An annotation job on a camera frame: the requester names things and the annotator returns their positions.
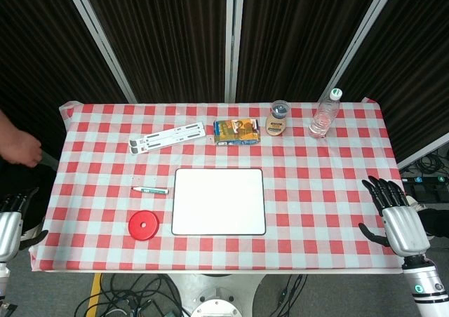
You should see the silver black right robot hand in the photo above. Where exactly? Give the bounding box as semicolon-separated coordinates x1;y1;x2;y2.
358;175;431;259

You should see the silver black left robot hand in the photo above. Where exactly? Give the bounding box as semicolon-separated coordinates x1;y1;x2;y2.
0;187;48;262

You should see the bare person hand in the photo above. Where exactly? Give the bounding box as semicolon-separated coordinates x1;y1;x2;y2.
0;110;43;168

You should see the green white marker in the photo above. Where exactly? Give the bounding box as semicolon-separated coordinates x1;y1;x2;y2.
131;186;170;196

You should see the red white checkered tablecloth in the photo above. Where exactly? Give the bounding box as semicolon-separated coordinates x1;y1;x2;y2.
29;97;412;274

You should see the black fabric item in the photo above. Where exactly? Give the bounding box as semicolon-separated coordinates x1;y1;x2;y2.
417;207;449;241

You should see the black power strip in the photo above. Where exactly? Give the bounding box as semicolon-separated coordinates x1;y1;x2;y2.
401;175;449;203

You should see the dark ribbed partition panel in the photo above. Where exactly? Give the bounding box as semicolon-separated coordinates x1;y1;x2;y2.
319;0;449;171
62;0;234;104
226;0;401;104
0;0;138;166

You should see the yellow floor tape strip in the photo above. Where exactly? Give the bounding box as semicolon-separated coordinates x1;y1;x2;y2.
86;273;104;317

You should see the red round disc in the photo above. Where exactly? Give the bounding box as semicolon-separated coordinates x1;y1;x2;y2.
128;210;160;241

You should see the clear plastic water bottle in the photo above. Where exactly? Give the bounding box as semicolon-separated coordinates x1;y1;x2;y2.
308;88;344;139

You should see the white folding stand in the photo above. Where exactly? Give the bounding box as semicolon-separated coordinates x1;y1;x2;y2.
128;121;206;155

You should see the white board with black rim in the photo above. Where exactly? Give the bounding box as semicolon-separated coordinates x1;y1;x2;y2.
170;168;267;236

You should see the orange blue snack packet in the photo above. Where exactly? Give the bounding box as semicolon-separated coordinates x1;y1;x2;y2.
213;118;262;147

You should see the black cable tangle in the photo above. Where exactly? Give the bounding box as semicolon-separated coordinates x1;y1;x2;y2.
399;147;449;178

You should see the black cable with inline switch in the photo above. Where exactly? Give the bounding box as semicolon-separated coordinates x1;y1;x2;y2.
276;274;304;317

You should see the black floor cable bundle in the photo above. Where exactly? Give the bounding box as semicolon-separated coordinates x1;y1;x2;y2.
75;273;184;317

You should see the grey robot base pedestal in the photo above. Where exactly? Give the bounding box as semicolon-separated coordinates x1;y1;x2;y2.
170;273;268;317

